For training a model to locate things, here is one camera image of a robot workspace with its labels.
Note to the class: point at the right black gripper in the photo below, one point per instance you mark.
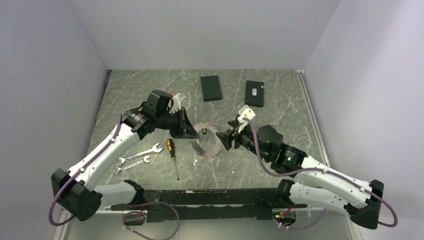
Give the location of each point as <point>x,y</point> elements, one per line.
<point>227,139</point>

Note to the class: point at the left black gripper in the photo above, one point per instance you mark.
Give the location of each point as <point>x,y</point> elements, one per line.
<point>185,129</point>

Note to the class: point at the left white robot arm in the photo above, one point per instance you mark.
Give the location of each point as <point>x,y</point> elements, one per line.
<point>78,190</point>

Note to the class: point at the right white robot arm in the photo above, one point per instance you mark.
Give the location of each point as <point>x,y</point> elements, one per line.
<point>311,182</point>

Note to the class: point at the black yellow screwdriver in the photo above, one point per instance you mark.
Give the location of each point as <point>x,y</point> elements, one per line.
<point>172,152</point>

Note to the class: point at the upper silver wrench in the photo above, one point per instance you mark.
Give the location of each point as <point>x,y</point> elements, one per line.
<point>154,150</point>

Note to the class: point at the silver wrench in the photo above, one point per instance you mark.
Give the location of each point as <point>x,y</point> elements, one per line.
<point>119,169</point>
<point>154,150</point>

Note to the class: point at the plain black box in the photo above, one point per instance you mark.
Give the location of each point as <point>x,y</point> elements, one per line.
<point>211,89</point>

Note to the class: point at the black box with label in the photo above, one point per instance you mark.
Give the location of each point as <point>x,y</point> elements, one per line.
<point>254,93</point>

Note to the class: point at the lower silver wrench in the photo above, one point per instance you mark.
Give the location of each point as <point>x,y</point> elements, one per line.
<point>119,169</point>

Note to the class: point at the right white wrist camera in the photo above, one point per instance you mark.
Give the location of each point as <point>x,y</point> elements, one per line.
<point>245,114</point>

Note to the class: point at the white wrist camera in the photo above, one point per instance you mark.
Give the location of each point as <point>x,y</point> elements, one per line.
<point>245,114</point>
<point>176,102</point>

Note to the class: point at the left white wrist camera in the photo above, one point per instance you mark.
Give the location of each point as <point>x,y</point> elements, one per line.
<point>176,102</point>

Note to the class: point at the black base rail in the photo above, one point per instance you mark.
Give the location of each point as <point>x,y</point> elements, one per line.
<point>208,204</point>

